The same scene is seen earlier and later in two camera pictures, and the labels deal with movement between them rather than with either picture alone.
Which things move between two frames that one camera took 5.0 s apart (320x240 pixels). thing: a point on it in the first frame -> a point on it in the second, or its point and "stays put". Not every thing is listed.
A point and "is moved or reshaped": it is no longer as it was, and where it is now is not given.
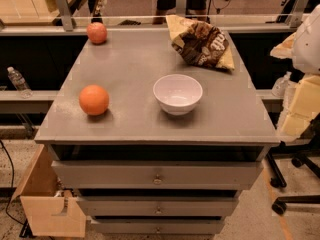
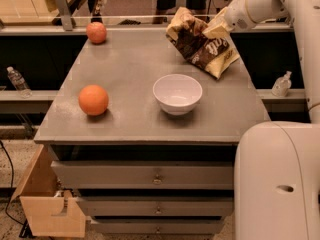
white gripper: x=309 y=45 -> x=236 y=17
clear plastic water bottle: x=20 y=83 stays put
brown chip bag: x=200 y=43 is moved or reshaped
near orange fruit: x=93 y=99 stays put
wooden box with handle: x=48 y=209 stays put
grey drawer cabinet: x=137 y=169 stays put
